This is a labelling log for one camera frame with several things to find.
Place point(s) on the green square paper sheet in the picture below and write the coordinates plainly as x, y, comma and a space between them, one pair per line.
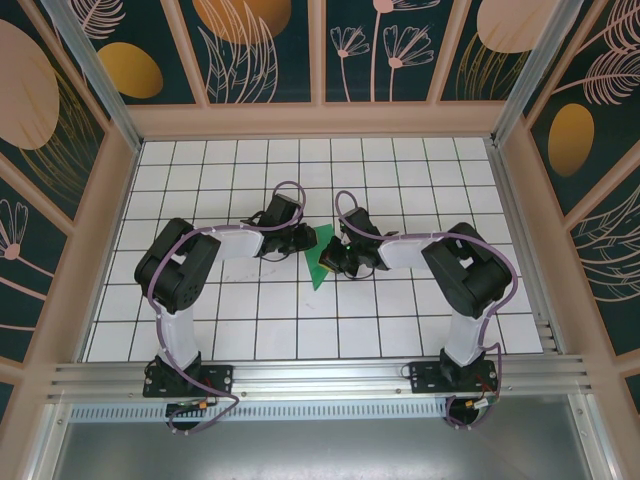
315, 271

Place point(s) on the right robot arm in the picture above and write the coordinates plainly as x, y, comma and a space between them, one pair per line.
465, 275

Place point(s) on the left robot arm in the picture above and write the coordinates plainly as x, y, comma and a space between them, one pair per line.
170, 270

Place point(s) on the grey metal sheet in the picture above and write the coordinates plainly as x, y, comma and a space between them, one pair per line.
320, 450

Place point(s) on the long aluminium mounting rail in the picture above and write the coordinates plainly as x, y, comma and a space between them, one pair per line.
320, 377

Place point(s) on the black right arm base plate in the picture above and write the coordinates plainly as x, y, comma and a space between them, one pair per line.
425, 377

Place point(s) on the aluminium side rail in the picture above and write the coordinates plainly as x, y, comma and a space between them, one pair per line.
514, 210

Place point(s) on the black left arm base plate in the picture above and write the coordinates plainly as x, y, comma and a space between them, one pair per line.
220, 380

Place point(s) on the aluminium frame post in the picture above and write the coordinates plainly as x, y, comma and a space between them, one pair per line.
535, 70
95, 75

